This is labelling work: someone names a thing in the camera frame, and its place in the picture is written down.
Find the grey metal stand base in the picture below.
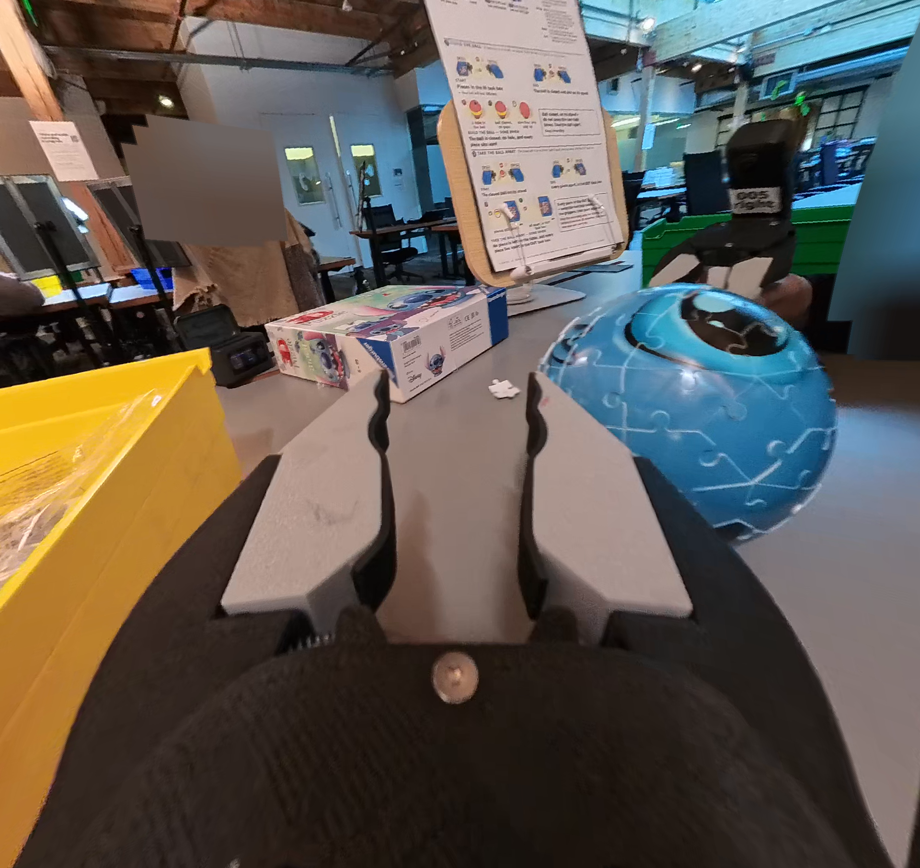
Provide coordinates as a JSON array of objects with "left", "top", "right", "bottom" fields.
[{"left": 505, "top": 267, "right": 588, "bottom": 320}]

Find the black office chair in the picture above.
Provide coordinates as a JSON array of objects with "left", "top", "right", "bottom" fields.
[{"left": 361, "top": 201, "right": 419, "bottom": 287}]

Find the blue puzzle ball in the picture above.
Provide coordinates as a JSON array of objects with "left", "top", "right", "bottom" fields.
[{"left": 539, "top": 283, "right": 840, "bottom": 543}]

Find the person's right hand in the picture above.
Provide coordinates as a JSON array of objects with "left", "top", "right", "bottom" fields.
[{"left": 762, "top": 273, "right": 815, "bottom": 331}]

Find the brown fuzzy cloth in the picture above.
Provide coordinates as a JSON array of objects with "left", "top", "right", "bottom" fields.
[{"left": 171, "top": 208, "right": 326, "bottom": 331}]

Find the green plastic bin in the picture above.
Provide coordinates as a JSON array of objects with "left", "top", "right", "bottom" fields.
[{"left": 638, "top": 203, "right": 858, "bottom": 288}]

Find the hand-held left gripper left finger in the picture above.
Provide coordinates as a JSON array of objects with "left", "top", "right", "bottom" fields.
[{"left": 219, "top": 370, "right": 398, "bottom": 637}]

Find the printed cardboard puzzle box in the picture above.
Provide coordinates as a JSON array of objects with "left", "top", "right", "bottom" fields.
[{"left": 264, "top": 286, "right": 512, "bottom": 405}]

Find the clear plastic bag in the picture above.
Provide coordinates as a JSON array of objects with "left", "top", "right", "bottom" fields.
[{"left": 0, "top": 392, "right": 158, "bottom": 590}]

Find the small wooden desk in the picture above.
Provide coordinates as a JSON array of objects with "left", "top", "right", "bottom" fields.
[{"left": 315, "top": 255, "right": 358, "bottom": 301}]

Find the yellow plastic bin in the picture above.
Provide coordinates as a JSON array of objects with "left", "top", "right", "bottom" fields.
[{"left": 0, "top": 348, "right": 244, "bottom": 851}]

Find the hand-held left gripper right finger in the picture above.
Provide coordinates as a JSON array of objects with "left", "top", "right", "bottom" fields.
[{"left": 517, "top": 372, "right": 694, "bottom": 644}]

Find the wooden framed instruction board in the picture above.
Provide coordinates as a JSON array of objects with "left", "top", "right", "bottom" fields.
[{"left": 410, "top": 0, "right": 631, "bottom": 291}]

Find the white paper wall sign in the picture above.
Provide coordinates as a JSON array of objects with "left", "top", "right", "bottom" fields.
[{"left": 29, "top": 119, "right": 99, "bottom": 184}]

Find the black equipment case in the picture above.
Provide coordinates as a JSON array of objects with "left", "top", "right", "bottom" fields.
[{"left": 174, "top": 309, "right": 279, "bottom": 389}]

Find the framed panel on stand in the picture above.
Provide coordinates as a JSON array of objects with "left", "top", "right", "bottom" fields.
[
  {"left": 85, "top": 178, "right": 194, "bottom": 270},
  {"left": 0, "top": 173, "right": 100, "bottom": 281}
]

